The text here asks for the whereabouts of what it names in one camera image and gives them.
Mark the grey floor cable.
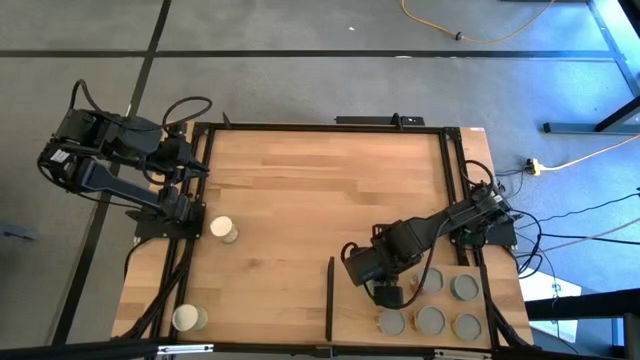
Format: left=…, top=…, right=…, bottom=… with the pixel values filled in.
left=542, top=217, right=640, bottom=255

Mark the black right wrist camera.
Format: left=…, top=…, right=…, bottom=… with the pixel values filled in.
left=373, top=283, right=404, bottom=310

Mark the yellow extension cable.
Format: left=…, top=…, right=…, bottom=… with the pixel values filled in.
left=399, top=0, right=557, bottom=46

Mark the can with red yellow label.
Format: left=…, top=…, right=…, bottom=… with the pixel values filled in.
left=409, top=305, right=447, bottom=337

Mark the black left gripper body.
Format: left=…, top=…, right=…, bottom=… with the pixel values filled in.
left=149, top=135, right=194, bottom=184

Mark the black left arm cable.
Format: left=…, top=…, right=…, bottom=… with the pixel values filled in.
left=68, top=78, right=214, bottom=135

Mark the can with green red label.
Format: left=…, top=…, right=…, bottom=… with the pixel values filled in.
left=410, top=266, right=445, bottom=295

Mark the yellow power cable with plug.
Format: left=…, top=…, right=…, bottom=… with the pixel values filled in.
left=524, top=133, right=640, bottom=177

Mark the tall carrots can teal label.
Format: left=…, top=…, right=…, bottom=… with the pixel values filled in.
left=171, top=303, right=210, bottom=333

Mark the black cable bundle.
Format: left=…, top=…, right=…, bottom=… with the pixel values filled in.
left=113, top=238, right=197, bottom=342

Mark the silver bracket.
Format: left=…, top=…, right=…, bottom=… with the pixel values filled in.
left=432, top=348, right=494, bottom=360
left=156, top=343, right=215, bottom=356

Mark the white sheet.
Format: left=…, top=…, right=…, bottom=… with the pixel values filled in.
left=518, top=269, right=584, bottom=344

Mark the black rig crossbar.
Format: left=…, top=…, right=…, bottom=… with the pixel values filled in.
left=524, top=288, right=640, bottom=321

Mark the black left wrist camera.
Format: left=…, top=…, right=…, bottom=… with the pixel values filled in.
left=160, top=184, right=189, bottom=205

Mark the grey floor object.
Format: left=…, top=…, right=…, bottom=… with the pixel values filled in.
left=0, top=222, right=39, bottom=242

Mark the black rig beam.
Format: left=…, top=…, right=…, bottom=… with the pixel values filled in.
left=0, top=335, right=640, bottom=360

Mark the neighbouring black table frame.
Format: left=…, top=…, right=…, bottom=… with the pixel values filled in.
left=542, top=0, right=640, bottom=135

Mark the black aluminium table frame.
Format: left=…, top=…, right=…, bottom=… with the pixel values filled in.
left=149, top=121, right=501, bottom=351

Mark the black rectangular device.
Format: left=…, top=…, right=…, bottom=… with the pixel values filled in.
left=334, top=115, right=426, bottom=127

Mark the tall green oranges can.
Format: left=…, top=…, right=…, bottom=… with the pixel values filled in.
left=208, top=215, right=240, bottom=245

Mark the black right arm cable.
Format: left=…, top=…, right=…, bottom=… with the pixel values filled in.
left=366, top=158, right=497, bottom=310

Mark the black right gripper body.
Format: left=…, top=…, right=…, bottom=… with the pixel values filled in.
left=341, top=241, right=390, bottom=288

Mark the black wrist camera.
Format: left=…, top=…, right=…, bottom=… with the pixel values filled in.
left=160, top=184, right=189, bottom=205
left=373, top=283, right=404, bottom=310

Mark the short yellow green can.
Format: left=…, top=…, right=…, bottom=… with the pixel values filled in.
left=450, top=313, right=483, bottom=343

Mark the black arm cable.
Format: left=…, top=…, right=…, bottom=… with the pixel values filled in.
left=366, top=158, right=497, bottom=310
left=68, top=78, right=214, bottom=135

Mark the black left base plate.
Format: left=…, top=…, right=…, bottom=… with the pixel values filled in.
left=125, top=199, right=206, bottom=241

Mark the red white tomato can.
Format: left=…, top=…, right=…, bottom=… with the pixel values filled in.
left=375, top=308, right=407, bottom=337

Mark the black floor cable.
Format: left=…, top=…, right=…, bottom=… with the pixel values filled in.
left=537, top=232, right=640, bottom=247
left=542, top=192, right=640, bottom=224

